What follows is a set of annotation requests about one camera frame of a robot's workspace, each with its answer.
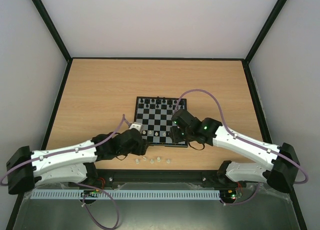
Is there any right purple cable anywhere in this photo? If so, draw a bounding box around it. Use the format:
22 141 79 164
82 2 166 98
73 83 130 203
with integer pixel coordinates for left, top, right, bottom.
173 89 309 207

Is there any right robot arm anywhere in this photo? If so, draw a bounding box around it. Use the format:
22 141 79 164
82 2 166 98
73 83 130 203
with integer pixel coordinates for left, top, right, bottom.
169 109 300 193

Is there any black aluminium frame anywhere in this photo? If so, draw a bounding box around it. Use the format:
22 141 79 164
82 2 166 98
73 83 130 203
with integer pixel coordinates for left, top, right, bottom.
6 0 307 229

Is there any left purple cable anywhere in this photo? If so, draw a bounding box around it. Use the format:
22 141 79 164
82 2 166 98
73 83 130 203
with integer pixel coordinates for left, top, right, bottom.
0 114 131 228

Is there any light blue cable duct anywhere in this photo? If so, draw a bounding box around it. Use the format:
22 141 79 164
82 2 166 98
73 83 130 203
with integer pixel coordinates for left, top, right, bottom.
30 189 221 200

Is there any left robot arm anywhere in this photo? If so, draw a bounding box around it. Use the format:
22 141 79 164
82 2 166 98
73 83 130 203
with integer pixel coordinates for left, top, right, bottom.
6 129 149 195

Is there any purple cable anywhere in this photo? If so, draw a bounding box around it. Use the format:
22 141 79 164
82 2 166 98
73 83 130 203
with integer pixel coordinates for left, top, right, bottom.
0 114 131 228
173 89 309 207

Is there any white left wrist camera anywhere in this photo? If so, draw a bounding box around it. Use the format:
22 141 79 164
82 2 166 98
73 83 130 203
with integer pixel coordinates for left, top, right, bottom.
129 122 143 132

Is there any black and white chessboard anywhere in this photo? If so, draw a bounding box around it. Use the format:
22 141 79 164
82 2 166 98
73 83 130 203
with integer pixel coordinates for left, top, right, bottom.
134 96 188 147

